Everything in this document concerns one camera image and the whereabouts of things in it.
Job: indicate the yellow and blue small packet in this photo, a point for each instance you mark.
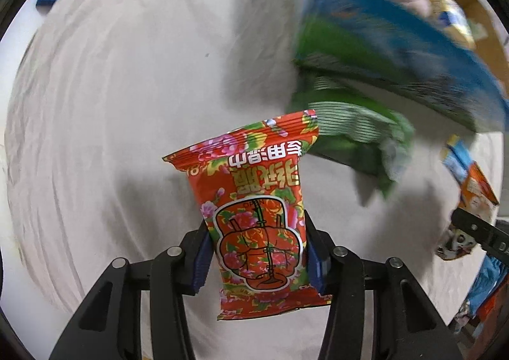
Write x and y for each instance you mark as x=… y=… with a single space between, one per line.
x=453 y=18

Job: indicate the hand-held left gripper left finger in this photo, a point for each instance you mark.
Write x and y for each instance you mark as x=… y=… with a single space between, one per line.
x=201 y=262

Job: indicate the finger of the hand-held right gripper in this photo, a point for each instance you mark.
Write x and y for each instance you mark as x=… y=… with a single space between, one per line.
x=481 y=230

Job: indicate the dark green packet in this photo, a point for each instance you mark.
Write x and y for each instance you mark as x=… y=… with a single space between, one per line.
x=330 y=45

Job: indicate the orange and blue snack packet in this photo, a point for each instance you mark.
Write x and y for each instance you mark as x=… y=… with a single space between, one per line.
x=473 y=185

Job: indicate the red floral wet wipe packet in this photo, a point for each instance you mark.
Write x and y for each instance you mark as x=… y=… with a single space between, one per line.
x=254 y=193

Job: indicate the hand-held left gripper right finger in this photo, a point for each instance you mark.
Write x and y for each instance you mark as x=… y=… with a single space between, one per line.
x=315 y=264

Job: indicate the green striped packet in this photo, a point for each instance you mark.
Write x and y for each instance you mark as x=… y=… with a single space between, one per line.
x=358 y=133

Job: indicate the white sheet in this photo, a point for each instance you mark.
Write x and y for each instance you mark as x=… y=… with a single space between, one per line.
x=139 y=105

